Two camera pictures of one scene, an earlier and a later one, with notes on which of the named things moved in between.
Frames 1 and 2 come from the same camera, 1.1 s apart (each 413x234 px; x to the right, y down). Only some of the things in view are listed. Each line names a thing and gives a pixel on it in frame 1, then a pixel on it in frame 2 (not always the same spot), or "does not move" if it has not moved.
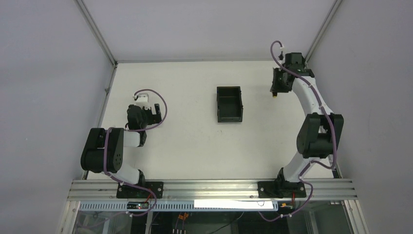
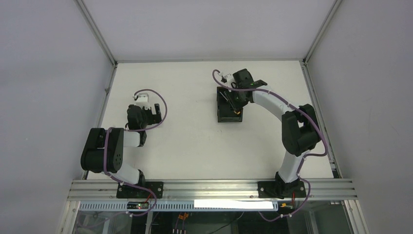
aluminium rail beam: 91,190 does not move
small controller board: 138,205 does not move
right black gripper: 277,83 to 234,98
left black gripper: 155,114 does not move
